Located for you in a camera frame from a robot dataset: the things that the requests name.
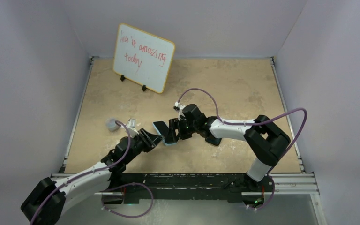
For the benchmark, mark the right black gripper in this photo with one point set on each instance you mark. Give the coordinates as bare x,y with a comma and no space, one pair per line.
174,125

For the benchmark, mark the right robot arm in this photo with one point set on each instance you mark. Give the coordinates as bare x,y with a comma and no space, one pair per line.
265,138

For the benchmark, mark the white board with orange frame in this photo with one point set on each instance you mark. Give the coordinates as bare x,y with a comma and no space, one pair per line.
142,57

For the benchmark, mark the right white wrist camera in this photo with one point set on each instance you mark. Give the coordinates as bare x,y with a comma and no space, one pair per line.
178,107

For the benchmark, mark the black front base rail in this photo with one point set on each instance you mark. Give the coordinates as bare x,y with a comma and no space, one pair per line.
230,187

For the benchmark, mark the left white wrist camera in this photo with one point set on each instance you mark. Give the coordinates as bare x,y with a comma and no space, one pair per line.
131,127

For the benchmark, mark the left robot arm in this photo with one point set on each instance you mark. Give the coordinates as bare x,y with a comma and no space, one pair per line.
49,199

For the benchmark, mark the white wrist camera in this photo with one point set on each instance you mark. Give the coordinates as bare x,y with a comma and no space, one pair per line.
131,127
178,107

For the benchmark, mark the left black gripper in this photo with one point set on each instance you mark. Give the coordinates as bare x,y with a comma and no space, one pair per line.
150,140

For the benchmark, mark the black phone in black case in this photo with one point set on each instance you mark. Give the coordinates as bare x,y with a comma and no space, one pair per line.
213,141

